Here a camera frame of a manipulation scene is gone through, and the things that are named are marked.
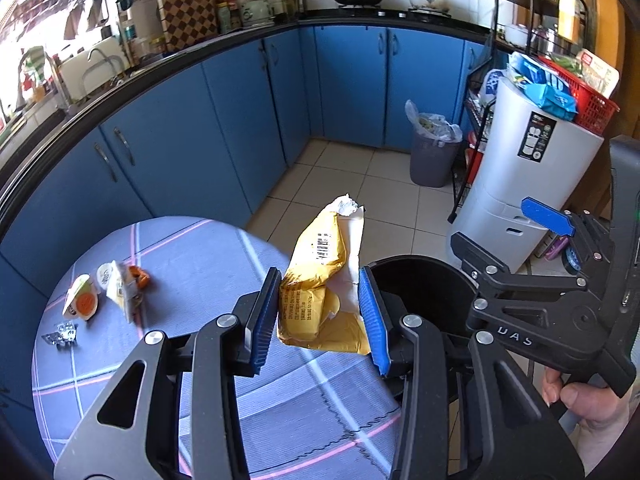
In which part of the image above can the chrome faucet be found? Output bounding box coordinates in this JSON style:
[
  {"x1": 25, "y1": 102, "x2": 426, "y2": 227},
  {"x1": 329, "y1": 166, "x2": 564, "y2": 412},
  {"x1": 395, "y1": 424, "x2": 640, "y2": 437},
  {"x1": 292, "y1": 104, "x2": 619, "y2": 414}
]
[{"x1": 16, "y1": 46, "x2": 72, "y2": 110}]

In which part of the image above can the grey bin with plastic bag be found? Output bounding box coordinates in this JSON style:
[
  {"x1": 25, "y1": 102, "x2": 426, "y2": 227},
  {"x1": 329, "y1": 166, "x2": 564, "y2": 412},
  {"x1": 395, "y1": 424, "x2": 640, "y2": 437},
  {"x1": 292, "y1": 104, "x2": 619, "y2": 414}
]
[{"x1": 405, "y1": 100, "x2": 463, "y2": 188}]

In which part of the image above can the checkered cutting board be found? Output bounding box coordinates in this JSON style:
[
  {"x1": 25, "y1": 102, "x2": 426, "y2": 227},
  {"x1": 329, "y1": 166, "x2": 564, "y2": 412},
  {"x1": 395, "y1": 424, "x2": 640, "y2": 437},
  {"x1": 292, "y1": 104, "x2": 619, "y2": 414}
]
[{"x1": 157, "y1": 0, "x2": 217, "y2": 54}]

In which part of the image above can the white gold snack wrapper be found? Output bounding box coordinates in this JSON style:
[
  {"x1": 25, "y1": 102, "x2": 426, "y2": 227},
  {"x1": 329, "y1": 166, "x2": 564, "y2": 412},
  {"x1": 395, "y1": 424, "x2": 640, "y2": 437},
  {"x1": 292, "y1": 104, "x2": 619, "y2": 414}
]
[{"x1": 96, "y1": 260, "x2": 143, "y2": 323}]

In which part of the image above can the orange wrapper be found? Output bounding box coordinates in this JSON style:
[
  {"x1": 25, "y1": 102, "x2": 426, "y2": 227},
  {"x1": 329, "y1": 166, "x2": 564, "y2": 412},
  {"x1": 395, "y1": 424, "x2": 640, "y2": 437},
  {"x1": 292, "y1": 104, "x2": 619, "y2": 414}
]
[{"x1": 128, "y1": 266, "x2": 151, "y2": 290}]

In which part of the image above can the person's right hand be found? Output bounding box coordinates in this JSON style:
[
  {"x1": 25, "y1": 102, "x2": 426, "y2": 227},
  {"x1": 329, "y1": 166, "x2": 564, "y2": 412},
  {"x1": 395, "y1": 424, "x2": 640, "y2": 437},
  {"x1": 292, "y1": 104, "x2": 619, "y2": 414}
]
[{"x1": 542, "y1": 367, "x2": 639, "y2": 474}]

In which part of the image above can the black round trash bin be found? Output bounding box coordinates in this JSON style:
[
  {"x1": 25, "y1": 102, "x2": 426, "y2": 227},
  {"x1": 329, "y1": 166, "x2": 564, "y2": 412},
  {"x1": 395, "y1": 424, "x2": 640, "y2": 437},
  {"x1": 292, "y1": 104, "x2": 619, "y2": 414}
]
[{"x1": 367, "y1": 255, "x2": 476, "y2": 402}]

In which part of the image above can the orange green white carton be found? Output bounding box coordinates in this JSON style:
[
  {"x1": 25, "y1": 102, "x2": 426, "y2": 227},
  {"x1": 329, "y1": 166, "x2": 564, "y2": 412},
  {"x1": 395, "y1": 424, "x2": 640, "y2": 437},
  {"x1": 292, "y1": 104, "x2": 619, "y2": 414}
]
[{"x1": 62, "y1": 274, "x2": 99, "y2": 321}]

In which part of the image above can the yellow pouch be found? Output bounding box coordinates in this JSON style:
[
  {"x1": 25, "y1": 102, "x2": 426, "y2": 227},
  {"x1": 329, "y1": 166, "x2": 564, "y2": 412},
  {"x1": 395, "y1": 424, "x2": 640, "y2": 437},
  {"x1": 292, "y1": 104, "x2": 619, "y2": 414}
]
[{"x1": 278, "y1": 194, "x2": 370, "y2": 356}]

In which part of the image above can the red plastic basket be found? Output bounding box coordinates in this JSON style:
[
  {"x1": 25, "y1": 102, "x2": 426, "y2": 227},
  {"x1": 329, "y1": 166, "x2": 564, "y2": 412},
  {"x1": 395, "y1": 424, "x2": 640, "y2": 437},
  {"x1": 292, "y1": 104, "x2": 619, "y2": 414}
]
[{"x1": 538, "y1": 56, "x2": 620, "y2": 136}]

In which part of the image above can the blue wipes pack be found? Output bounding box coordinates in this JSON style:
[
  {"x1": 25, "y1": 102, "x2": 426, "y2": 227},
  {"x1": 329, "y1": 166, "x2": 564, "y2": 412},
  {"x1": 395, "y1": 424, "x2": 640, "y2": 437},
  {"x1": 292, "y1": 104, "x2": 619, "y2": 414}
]
[{"x1": 506, "y1": 52, "x2": 577, "y2": 122}]

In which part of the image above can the green kettle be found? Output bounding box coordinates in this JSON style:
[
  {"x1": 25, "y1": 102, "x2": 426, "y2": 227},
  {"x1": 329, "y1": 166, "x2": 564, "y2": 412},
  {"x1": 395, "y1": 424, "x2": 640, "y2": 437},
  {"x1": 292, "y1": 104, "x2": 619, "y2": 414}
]
[{"x1": 240, "y1": 0, "x2": 273, "y2": 27}]

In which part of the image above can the blue plaid tablecloth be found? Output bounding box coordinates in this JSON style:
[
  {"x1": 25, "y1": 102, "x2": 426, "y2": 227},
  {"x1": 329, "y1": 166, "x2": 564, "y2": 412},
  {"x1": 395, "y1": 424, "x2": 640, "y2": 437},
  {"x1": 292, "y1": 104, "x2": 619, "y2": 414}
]
[{"x1": 32, "y1": 217, "x2": 400, "y2": 479}]

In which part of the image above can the black metal rack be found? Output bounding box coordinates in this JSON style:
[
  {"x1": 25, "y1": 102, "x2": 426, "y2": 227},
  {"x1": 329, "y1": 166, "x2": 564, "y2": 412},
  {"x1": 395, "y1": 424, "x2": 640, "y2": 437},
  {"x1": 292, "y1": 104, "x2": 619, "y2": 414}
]
[{"x1": 447, "y1": 0, "x2": 591, "y2": 224}]

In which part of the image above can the white tall appliance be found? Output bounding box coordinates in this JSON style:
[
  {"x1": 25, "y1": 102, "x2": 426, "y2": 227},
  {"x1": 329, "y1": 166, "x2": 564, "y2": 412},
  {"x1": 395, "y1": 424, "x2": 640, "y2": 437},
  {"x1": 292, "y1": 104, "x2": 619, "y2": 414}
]
[{"x1": 449, "y1": 78, "x2": 603, "y2": 272}]

